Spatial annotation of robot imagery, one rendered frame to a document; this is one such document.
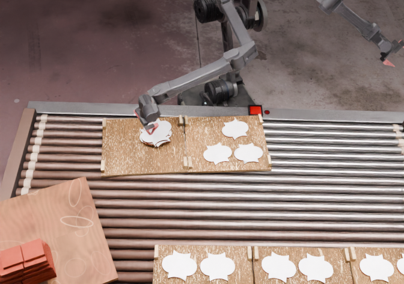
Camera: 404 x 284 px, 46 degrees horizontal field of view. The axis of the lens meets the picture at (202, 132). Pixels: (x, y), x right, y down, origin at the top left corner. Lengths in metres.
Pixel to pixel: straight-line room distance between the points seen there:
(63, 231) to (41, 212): 0.14
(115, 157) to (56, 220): 0.46
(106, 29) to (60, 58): 0.54
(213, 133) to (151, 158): 0.35
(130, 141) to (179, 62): 1.90
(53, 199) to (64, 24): 2.76
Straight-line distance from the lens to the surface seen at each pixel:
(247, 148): 2.38
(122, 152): 2.35
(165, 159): 2.32
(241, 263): 2.07
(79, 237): 2.01
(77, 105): 2.61
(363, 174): 2.49
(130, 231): 2.14
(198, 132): 2.43
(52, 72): 4.19
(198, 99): 3.55
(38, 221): 2.09
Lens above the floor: 2.80
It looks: 50 degrees down
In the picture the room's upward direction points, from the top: 5 degrees clockwise
